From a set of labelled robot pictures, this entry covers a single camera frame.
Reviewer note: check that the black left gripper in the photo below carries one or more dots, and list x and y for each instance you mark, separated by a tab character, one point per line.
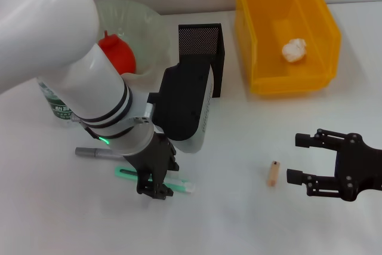
155	153

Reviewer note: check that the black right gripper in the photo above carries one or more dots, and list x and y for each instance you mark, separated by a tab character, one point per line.
358	168

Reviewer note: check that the small beige wooden peg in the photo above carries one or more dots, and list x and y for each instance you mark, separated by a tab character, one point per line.
273	174

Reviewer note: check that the green utility knife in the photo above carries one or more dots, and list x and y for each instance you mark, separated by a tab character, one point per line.
125	173

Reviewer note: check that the grey marker pen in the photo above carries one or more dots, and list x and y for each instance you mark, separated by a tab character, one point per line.
89	152

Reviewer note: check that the white paper ball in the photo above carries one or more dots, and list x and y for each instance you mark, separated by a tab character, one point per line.
294	50

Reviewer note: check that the clear bottle with green label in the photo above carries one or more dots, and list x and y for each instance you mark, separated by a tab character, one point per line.
56	108

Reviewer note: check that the black mesh pen holder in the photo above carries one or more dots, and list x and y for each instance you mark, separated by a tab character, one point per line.
218	43

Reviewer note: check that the pale green glass fruit plate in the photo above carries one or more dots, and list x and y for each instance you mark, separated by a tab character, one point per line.
143	28

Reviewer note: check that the yellow plastic bin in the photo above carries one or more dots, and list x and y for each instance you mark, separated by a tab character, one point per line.
313	13

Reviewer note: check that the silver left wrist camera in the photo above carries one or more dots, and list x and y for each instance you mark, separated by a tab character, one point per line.
185	102

